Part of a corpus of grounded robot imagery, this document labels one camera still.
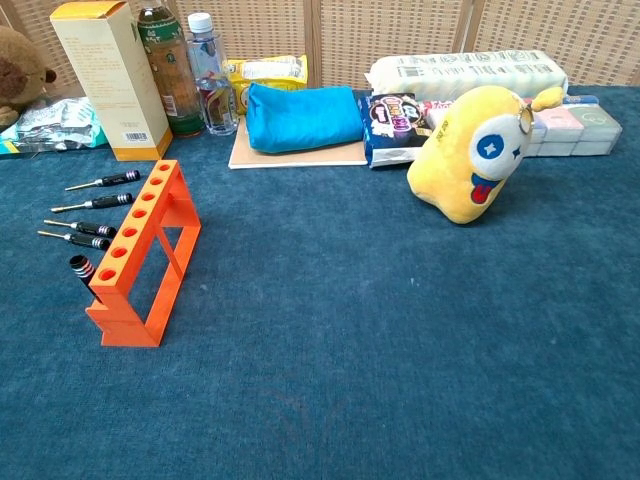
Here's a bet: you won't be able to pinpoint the black screwdriver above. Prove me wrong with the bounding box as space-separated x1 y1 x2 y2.
37 229 111 251
64 169 141 193
43 218 117 238
68 254 104 305
50 192 134 214

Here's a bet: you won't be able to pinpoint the orange tool rack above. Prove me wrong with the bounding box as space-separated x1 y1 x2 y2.
85 159 202 348

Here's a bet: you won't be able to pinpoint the beige flat board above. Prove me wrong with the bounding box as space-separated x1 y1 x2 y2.
228 117 369 170

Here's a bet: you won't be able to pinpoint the blue carpet table cover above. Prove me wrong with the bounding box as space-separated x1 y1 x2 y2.
0 84 640 480

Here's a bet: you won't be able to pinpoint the blue cloth pouch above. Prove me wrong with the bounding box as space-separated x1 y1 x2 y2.
245 82 365 154

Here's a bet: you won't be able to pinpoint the dark snack bag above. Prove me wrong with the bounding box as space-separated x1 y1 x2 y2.
358 92 432 170

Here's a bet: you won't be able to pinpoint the yellow plush toy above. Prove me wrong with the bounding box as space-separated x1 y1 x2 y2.
406 84 565 225

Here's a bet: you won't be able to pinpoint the plastic food wrap box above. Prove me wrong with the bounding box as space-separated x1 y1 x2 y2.
418 94 601 127

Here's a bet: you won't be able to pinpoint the yellow snack bag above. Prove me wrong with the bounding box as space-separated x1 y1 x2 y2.
227 54 309 116

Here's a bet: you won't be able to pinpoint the clear water bottle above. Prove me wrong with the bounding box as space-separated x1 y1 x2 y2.
186 12 239 136

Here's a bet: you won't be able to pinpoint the white toilet paper pack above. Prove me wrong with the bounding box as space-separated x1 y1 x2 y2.
364 48 570 104

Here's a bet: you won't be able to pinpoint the rattan folding screen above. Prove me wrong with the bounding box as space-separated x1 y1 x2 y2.
0 0 640 99

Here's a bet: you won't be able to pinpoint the green tea bottle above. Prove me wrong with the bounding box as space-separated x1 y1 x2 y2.
137 0 205 139

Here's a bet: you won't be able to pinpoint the tall yellow cardboard box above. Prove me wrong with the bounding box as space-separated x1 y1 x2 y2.
49 0 174 162

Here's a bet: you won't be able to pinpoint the wet wipes pack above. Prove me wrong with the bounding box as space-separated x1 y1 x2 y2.
0 96 109 156

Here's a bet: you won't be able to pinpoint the pastel tissue packs bundle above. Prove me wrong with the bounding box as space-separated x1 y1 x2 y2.
519 105 624 159

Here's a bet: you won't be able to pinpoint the brown capybara plush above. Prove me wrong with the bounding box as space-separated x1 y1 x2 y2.
0 24 57 134

